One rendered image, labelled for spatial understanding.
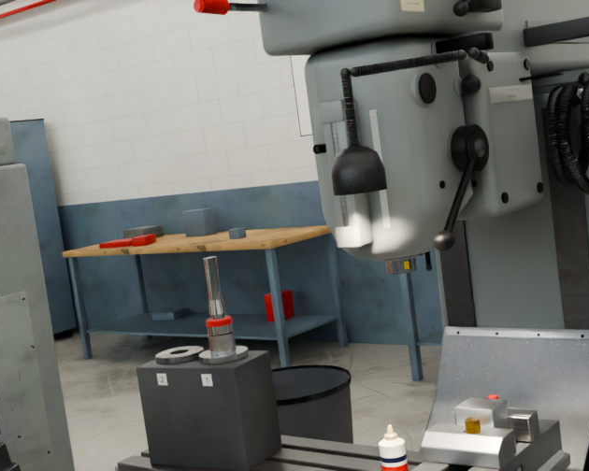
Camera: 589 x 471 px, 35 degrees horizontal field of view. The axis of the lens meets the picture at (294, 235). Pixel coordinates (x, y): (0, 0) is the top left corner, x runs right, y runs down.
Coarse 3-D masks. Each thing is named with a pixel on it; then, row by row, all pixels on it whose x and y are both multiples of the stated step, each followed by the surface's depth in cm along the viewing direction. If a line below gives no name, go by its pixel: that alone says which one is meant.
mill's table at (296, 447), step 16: (288, 448) 177; (304, 448) 175; (320, 448) 173; (336, 448) 171; (352, 448) 170; (368, 448) 169; (128, 464) 178; (144, 464) 176; (160, 464) 175; (272, 464) 167; (288, 464) 166; (304, 464) 167; (320, 464) 164; (336, 464) 163; (352, 464) 162; (368, 464) 160; (416, 464) 159
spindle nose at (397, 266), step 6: (414, 258) 145; (390, 264) 145; (396, 264) 144; (402, 264) 144; (414, 264) 145; (390, 270) 145; (396, 270) 144; (402, 270) 144; (408, 270) 144; (414, 270) 145
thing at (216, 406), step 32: (160, 352) 178; (192, 352) 174; (256, 352) 173; (160, 384) 172; (192, 384) 168; (224, 384) 164; (256, 384) 169; (160, 416) 173; (192, 416) 169; (224, 416) 166; (256, 416) 168; (160, 448) 174; (192, 448) 170; (224, 448) 167; (256, 448) 168
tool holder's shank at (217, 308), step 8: (216, 256) 170; (208, 264) 168; (216, 264) 169; (208, 272) 168; (216, 272) 169; (208, 280) 169; (216, 280) 169; (208, 288) 169; (216, 288) 169; (208, 296) 170; (216, 296) 169; (216, 304) 169; (216, 312) 169; (224, 312) 170
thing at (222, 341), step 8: (208, 328) 169; (216, 328) 168; (224, 328) 169; (232, 328) 170; (208, 336) 170; (216, 336) 168; (224, 336) 169; (232, 336) 170; (216, 344) 169; (224, 344) 169; (232, 344) 170; (216, 352) 169; (224, 352) 169
